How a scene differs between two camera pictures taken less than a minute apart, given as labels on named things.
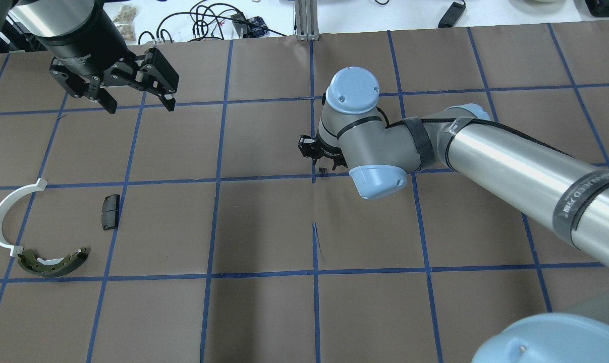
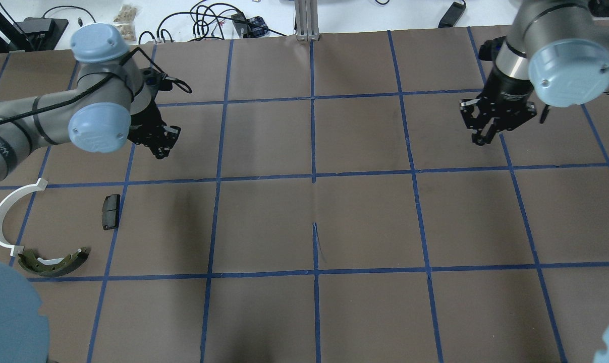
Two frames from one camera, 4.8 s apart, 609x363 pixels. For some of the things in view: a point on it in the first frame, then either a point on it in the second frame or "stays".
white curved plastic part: (1, 208) stays
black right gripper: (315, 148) → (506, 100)
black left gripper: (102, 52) → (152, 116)
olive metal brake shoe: (30, 262) stays
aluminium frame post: (307, 20) stays
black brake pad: (110, 212) stays
